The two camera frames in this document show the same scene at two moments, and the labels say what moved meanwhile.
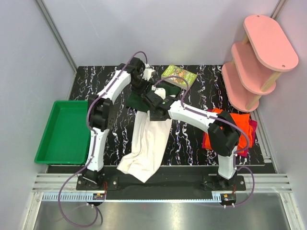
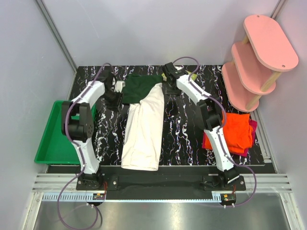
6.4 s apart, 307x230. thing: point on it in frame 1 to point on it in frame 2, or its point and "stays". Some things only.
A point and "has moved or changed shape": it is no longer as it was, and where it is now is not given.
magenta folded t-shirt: (243, 153) stays
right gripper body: (153, 117) to (168, 84)
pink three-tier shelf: (257, 61) stays
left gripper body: (139, 85) to (112, 99)
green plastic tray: (66, 137) stays
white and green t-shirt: (148, 137) has moved or changed shape
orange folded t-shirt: (242, 120) stays
